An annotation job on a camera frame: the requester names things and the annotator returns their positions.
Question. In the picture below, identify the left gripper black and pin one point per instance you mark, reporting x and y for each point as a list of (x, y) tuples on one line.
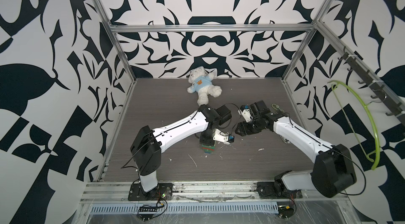
[(205, 141)]

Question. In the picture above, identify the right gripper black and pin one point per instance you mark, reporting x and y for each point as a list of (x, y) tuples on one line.
[(243, 128)]

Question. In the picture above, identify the green lego brick long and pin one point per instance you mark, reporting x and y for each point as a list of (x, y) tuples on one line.
[(208, 149)]

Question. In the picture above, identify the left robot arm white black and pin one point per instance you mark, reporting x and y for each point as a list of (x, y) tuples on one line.
[(149, 144)]

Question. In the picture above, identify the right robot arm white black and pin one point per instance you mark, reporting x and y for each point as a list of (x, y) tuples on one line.
[(333, 170)]

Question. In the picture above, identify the white teddy bear blue shirt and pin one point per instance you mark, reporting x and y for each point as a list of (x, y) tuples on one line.
[(201, 83)]

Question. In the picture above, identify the black connector box right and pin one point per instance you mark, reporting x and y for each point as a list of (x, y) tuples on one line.
[(286, 212)]

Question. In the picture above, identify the black usb hub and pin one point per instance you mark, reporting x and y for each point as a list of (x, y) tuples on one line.
[(147, 210)]

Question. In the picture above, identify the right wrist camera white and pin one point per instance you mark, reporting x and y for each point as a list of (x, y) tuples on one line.
[(245, 112)]

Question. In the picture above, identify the flag pattern keychain pouch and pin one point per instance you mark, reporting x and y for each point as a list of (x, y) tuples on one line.
[(285, 140)]

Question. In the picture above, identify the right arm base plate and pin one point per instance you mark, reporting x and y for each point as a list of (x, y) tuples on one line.
[(272, 190)]

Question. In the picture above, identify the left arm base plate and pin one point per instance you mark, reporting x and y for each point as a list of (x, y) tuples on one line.
[(162, 191)]

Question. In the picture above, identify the black wall hook rack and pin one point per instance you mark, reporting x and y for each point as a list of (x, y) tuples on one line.
[(382, 92)]

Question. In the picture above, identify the white vented cable duct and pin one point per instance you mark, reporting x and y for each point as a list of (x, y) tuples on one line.
[(177, 208)]

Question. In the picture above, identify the aluminium frame crossbar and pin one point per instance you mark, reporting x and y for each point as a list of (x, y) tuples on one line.
[(210, 28)]

